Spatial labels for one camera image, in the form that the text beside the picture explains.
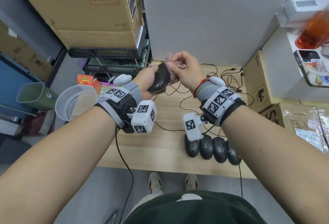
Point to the person's left hand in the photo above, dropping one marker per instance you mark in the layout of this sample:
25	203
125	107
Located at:
145	82

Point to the person's right hand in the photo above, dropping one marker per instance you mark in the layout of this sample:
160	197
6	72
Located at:
190	72

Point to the black computer mouse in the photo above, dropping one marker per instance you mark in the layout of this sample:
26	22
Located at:
192	149
220	149
206	149
234	156
160	80

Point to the pink fluffy wiping cloth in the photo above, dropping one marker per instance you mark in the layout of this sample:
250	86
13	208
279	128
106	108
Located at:
174	77

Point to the person's left forearm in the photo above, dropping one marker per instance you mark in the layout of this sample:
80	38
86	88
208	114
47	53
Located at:
51	167

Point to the person's right forearm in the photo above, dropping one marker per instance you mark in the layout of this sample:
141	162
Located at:
277	164

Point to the person's left shoe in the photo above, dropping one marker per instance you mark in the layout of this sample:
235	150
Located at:
155	182

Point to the person's beige trousers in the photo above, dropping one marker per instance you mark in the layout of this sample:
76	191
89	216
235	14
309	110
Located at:
140	202

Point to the person's dark shirt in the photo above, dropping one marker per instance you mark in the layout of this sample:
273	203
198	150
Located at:
185	208

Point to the grey left wrist sleeve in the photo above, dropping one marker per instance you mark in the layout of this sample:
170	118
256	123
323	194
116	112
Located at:
133	90

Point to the grey wrist sleeve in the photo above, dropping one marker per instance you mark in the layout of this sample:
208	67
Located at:
207	91
133	90

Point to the white left wrist puck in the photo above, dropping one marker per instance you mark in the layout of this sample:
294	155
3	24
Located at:
122	80

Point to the white wrist puck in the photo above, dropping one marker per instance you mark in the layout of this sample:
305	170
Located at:
122	80
218	81

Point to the grey right wrist sleeve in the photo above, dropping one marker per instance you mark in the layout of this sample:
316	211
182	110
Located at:
207	91

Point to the white right wrist puck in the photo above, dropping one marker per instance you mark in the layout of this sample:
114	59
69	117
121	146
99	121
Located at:
218	81

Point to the purple plastic strip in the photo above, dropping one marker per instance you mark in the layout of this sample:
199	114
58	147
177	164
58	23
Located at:
106	83

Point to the plain orange small box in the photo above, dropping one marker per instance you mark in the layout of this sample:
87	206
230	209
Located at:
97	85

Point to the black stacked tray rack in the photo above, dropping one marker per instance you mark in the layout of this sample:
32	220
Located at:
102	52

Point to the orange box with green print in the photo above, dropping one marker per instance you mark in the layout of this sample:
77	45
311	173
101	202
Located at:
85	80

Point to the plain cardboard box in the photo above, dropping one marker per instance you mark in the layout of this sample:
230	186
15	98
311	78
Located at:
95	38

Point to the small stamped cardboard box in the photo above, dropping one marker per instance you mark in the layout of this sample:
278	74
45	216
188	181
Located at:
257	82

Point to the clear plastic basin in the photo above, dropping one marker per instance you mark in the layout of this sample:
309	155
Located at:
63	105

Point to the large white box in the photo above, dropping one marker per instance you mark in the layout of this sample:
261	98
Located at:
280	72

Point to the dark red bag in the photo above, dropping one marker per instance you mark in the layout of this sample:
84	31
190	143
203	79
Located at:
38	122

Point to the large stamped cardboard box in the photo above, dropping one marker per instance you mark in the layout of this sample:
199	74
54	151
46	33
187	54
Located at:
59	5

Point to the green trash bin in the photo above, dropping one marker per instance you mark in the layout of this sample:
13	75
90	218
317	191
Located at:
29	95

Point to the phone with colourful case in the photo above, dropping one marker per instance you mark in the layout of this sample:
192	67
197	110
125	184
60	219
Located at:
312	69

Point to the small white boxes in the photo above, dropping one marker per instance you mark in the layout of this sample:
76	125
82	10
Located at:
295	10

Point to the white chest device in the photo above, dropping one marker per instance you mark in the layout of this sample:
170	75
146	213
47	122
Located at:
189	197

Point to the cardboard box with small prints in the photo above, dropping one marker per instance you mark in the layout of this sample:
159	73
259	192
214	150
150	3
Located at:
23	54

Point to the cardboard box with black logo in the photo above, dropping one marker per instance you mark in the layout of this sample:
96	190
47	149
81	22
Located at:
306	123

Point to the orange bottle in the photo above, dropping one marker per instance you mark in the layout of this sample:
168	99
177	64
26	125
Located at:
313	33

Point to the blue panel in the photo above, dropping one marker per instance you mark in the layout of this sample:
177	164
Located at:
12	82

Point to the grey slatted panel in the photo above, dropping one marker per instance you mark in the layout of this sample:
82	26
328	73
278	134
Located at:
10	118

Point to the dark grey padded seat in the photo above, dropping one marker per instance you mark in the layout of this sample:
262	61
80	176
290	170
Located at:
10	149

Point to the left wrist camera rig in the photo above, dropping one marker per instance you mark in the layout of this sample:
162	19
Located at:
144	119

